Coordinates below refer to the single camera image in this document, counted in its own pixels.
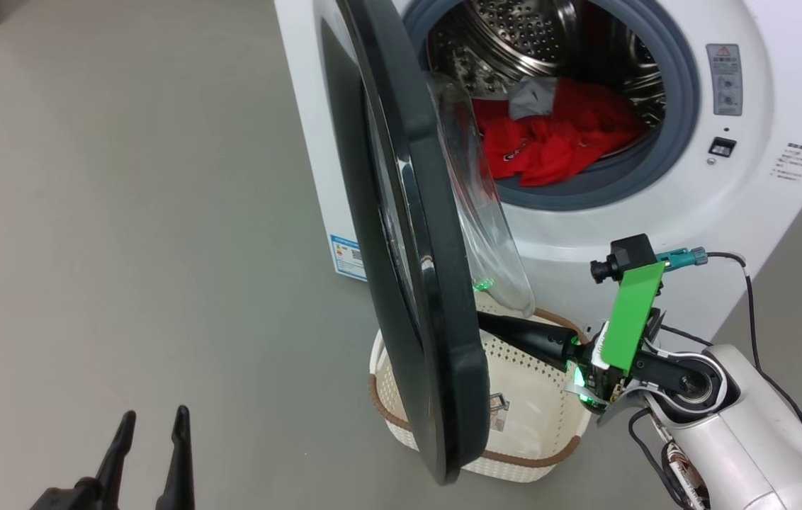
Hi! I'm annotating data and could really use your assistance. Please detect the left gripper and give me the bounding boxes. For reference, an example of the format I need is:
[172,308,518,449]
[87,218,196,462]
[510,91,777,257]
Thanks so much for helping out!
[29,405,196,510]

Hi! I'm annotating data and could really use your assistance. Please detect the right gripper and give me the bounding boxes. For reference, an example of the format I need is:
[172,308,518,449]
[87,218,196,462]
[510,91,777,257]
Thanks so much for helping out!
[478,312,630,415]

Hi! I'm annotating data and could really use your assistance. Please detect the dark washing machine door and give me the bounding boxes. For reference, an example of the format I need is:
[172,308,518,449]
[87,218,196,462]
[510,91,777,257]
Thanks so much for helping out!
[321,0,535,486]

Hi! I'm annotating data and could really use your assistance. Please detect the red basketball jersey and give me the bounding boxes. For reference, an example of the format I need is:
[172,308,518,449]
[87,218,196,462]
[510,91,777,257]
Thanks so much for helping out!
[473,78,650,188]

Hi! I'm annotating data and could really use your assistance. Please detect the white cloth with red trim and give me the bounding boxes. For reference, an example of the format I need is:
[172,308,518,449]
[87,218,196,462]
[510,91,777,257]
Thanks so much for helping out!
[509,76,559,120]

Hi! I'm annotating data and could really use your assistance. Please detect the cream laundry basket brown rim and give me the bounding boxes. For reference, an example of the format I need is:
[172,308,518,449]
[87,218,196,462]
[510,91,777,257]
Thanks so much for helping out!
[369,306,592,484]

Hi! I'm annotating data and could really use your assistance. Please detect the basket label sticker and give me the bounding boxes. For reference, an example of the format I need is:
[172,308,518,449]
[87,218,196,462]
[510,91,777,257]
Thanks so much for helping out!
[487,392,509,433]

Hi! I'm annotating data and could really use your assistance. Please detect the grey rubber door seal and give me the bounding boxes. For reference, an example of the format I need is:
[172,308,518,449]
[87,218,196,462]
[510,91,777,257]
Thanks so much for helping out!
[401,0,701,212]

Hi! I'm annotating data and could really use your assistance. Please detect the white front-load washing machine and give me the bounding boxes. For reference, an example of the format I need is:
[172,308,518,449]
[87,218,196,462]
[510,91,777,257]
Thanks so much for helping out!
[273,0,802,348]

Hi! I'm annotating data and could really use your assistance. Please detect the blue energy label sticker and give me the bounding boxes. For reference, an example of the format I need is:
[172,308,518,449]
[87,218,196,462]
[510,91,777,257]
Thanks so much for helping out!
[330,234,368,282]

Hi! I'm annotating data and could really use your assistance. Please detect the stainless steel drum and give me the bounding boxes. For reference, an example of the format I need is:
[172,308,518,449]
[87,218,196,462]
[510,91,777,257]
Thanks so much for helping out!
[428,0,665,160]

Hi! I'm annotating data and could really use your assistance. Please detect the grey warning sticker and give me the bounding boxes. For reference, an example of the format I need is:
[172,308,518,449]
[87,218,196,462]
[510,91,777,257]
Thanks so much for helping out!
[706,44,743,116]

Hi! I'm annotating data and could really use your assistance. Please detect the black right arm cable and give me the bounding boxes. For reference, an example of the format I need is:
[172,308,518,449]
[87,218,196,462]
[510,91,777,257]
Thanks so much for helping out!
[628,407,689,510]

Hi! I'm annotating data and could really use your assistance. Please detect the teal cable connector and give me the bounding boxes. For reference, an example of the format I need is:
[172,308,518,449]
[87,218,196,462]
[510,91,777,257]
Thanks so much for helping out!
[656,247,708,271]

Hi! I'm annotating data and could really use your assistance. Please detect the black camera cable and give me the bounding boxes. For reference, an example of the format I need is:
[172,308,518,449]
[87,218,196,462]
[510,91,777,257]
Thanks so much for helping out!
[706,251,802,482]

